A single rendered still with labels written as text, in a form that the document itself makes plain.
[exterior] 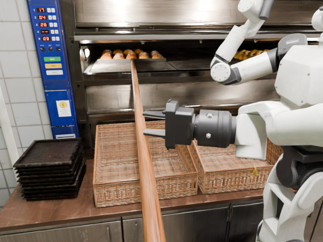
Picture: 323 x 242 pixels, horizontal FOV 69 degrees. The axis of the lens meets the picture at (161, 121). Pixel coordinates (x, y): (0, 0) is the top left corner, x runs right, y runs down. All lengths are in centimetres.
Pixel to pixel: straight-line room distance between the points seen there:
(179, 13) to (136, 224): 122
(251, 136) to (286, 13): 137
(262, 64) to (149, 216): 79
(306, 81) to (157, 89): 102
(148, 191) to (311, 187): 64
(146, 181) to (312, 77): 53
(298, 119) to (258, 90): 139
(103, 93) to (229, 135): 115
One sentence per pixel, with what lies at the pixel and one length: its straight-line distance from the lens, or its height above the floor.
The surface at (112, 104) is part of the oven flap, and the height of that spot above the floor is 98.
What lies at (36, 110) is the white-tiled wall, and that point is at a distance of 167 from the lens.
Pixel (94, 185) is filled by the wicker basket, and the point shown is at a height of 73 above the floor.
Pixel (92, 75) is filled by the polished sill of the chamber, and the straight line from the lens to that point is 154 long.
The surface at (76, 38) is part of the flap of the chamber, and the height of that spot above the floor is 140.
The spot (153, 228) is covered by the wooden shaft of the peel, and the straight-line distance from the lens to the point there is 36.
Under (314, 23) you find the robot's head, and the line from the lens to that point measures 89.
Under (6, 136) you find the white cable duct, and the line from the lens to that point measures 178.
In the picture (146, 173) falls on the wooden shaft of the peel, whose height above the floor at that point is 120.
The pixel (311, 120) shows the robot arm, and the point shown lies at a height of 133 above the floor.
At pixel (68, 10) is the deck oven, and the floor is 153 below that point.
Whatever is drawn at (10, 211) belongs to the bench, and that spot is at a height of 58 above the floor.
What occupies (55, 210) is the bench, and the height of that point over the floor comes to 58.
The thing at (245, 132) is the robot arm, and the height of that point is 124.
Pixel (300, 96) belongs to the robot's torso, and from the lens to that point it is 79.
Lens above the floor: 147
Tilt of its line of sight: 22 degrees down
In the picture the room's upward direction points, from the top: straight up
